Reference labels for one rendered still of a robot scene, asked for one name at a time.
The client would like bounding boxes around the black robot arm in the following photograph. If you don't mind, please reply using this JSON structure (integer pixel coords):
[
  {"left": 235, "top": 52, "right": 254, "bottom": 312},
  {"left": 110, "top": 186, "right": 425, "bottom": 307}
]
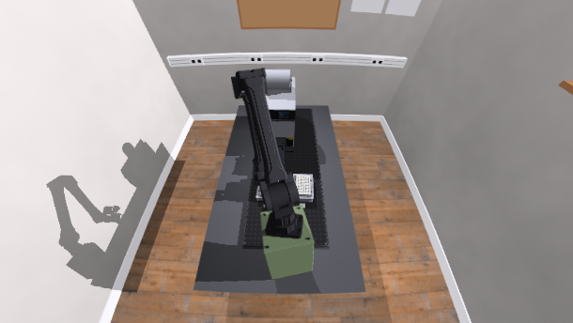
[{"left": 231, "top": 68, "right": 303, "bottom": 238}]

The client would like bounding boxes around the dark grey cylinder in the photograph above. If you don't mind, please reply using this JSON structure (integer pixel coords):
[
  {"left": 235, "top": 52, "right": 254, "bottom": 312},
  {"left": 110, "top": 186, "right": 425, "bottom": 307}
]
[{"left": 266, "top": 69, "right": 290, "bottom": 90}]

